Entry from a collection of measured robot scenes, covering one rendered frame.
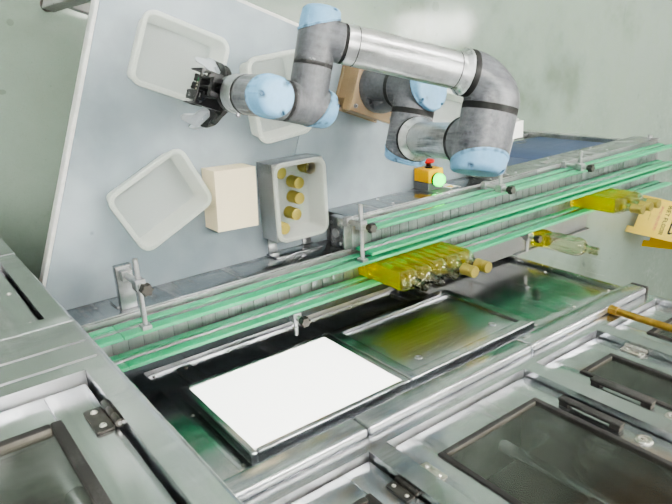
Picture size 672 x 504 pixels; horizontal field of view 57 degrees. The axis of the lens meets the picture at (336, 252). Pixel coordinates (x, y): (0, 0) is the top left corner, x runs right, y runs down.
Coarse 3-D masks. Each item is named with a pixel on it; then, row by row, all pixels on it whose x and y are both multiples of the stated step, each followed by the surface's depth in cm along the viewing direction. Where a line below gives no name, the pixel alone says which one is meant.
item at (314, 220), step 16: (304, 160) 172; (320, 160) 175; (272, 176) 168; (304, 176) 182; (320, 176) 178; (304, 192) 183; (320, 192) 180; (304, 208) 184; (320, 208) 181; (304, 224) 185; (320, 224) 183; (288, 240) 175
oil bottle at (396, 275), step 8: (368, 264) 183; (376, 264) 180; (384, 264) 179; (392, 264) 178; (400, 264) 178; (360, 272) 187; (368, 272) 184; (376, 272) 180; (384, 272) 177; (392, 272) 174; (400, 272) 172; (408, 272) 172; (416, 272) 174; (376, 280) 181; (384, 280) 178; (392, 280) 175; (400, 280) 172; (408, 280) 171; (400, 288) 173; (408, 288) 172
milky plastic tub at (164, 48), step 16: (144, 16) 139; (160, 16) 141; (144, 32) 140; (160, 32) 149; (176, 32) 151; (192, 32) 148; (208, 32) 149; (144, 48) 148; (160, 48) 150; (176, 48) 152; (192, 48) 155; (208, 48) 157; (224, 48) 153; (128, 64) 146; (144, 64) 149; (160, 64) 151; (176, 64) 153; (192, 64) 156; (224, 64) 153; (144, 80) 149; (160, 80) 152; (176, 80) 154; (192, 80) 157; (176, 96) 148
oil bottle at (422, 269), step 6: (390, 258) 184; (396, 258) 184; (402, 258) 183; (408, 258) 183; (408, 264) 178; (414, 264) 178; (420, 264) 178; (426, 264) 177; (420, 270) 175; (426, 270) 175; (432, 270) 177; (420, 276) 175
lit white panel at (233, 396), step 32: (288, 352) 163; (320, 352) 162; (224, 384) 149; (256, 384) 148; (288, 384) 147; (320, 384) 147; (352, 384) 146; (384, 384) 145; (224, 416) 136; (256, 416) 135; (288, 416) 135; (320, 416) 134
